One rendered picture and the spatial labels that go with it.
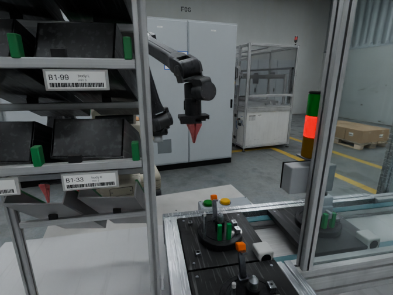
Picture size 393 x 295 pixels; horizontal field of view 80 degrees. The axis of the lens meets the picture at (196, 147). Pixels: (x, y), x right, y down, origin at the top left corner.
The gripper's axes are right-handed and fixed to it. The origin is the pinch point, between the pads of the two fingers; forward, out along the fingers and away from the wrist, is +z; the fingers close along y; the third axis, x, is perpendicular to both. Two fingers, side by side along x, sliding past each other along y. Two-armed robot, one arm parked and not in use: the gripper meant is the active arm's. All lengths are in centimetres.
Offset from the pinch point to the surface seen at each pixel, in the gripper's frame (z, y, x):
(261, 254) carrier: 25.3, 12.6, -30.5
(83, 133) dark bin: -11.1, -26.3, -35.1
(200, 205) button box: 27.2, 2.7, 2.4
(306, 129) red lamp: -8.8, 21.6, -31.7
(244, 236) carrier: 26.8, 11.9, -20.3
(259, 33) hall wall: -187, 382, 791
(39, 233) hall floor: 118, -130, 144
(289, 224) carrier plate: 27.0, 29.3, -17.2
